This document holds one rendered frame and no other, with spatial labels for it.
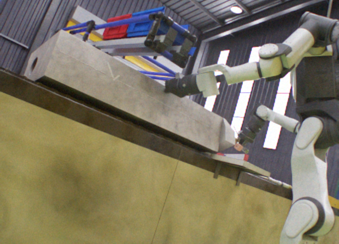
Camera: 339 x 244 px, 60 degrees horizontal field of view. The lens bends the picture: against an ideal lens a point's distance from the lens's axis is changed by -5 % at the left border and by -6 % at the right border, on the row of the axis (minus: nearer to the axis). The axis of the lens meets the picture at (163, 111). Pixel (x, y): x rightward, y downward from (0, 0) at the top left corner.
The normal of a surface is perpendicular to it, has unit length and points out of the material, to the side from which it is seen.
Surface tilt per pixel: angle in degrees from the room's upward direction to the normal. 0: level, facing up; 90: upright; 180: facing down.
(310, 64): 93
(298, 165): 113
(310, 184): 90
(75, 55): 80
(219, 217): 90
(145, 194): 90
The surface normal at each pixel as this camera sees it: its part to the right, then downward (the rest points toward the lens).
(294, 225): -0.72, -0.35
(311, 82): -0.35, -0.22
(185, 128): 0.65, -0.11
